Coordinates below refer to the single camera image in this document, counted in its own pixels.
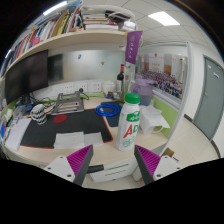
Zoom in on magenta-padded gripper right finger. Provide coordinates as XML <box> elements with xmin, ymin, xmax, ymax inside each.
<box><xmin>133</xmin><ymin>144</ymin><xmax>183</xmax><ymax>187</ymax></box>

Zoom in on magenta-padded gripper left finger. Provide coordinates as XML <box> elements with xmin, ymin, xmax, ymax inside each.
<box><xmin>43</xmin><ymin>144</ymin><xmax>94</xmax><ymax>187</ymax></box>

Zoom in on white drink bottle green cap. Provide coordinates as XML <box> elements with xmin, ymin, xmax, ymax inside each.
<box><xmin>115</xmin><ymin>92</ymin><xmax>142</xmax><ymax>152</ymax></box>

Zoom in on purple translucent water jug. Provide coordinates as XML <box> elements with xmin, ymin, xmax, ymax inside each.
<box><xmin>130</xmin><ymin>77</ymin><xmax>158</xmax><ymax>107</ymax></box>

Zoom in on white paper sheet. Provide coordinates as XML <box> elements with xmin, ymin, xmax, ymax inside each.
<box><xmin>53</xmin><ymin>131</ymin><xmax>104</xmax><ymax>150</ymax></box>

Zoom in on black desk mat red edge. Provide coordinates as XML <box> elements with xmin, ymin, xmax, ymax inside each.
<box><xmin>19</xmin><ymin>108</ymin><xmax>114</xmax><ymax>150</ymax></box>

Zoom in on flat round red coaster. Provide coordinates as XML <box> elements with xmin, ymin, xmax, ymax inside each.
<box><xmin>53</xmin><ymin>114</ymin><xmax>68</xmax><ymax>124</ymax></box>

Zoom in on white notebook page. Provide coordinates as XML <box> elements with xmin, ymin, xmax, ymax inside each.
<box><xmin>4</xmin><ymin>118</ymin><xmax>33</xmax><ymax>152</ymax></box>

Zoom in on black and white patterned mug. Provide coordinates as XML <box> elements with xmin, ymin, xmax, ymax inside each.
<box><xmin>30</xmin><ymin>103</ymin><xmax>48</xmax><ymax>126</ymax></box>

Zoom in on grey metal laptop stand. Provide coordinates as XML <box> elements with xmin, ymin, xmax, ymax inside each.
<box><xmin>50</xmin><ymin>90</ymin><xmax>85</xmax><ymax>117</ymax></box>

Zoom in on grey door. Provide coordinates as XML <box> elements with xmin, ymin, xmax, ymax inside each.
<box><xmin>192</xmin><ymin>54</ymin><xmax>224</xmax><ymax>141</ymax></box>

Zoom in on group photo poster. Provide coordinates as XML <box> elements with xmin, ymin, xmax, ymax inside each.
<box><xmin>135</xmin><ymin>52</ymin><xmax>188</xmax><ymax>100</ymax></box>

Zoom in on white ceramic teapot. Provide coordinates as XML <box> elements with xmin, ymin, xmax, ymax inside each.
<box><xmin>101</xmin><ymin>80</ymin><xmax>117</xmax><ymax>98</ymax></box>

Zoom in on black computer monitor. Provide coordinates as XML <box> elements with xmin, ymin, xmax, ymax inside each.
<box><xmin>3</xmin><ymin>49</ymin><xmax>50</xmax><ymax>105</ymax></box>

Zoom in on dark wine bottle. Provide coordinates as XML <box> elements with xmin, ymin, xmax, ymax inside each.
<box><xmin>116</xmin><ymin>63</ymin><xmax>125</xmax><ymax>93</ymax></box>

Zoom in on purple hanging pennant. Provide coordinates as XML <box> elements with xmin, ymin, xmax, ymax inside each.
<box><xmin>124</xmin><ymin>30</ymin><xmax>144</xmax><ymax>65</ymax></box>

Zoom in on shelf with books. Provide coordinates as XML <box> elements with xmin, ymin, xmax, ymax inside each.
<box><xmin>0</xmin><ymin>0</ymin><xmax>138</xmax><ymax>79</ymax></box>

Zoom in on ceiling lights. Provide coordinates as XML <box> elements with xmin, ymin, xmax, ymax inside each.
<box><xmin>4</xmin><ymin>0</ymin><xmax>181</xmax><ymax>59</ymax></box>

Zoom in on black cables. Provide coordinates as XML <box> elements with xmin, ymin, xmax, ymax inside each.
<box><xmin>31</xmin><ymin>94</ymin><xmax>58</xmax><ymax>109</ymax></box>

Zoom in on coiled blue cable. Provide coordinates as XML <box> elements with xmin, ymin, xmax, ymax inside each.
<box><xmin>95</xmin><ymin>102</ymin><xmax>123</xmax><ymax>118</ymax></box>

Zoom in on white wall socket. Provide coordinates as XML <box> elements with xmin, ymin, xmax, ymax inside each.
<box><xmin>90</xmin><ymin>81</ymin><xmax>102</xmax><ymax>93</ymax></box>
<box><xmin>77</xmin><ymin>82</ymin><xmax>88</xmax><ymax>94</ymax></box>
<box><xmin>63</xmin><ymin>83</ymin><xmax>75</xmax><ymax>95</ymax></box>

